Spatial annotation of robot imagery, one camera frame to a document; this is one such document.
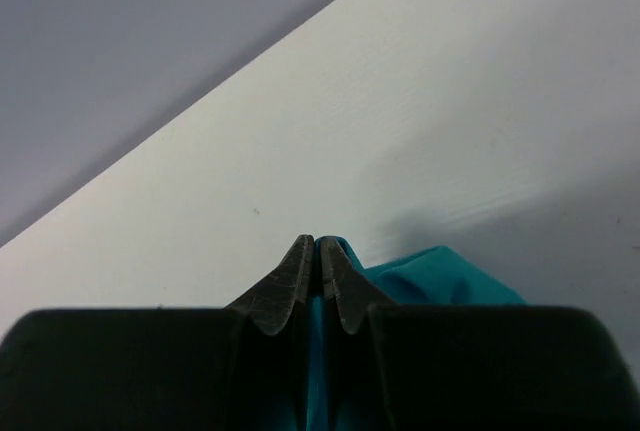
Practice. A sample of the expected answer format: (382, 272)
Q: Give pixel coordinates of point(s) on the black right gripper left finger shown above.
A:
(271, 302)

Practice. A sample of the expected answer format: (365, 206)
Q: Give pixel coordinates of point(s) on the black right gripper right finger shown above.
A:
(350, 292)

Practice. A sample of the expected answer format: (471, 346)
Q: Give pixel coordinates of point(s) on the teal t shirt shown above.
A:
(436, 275)

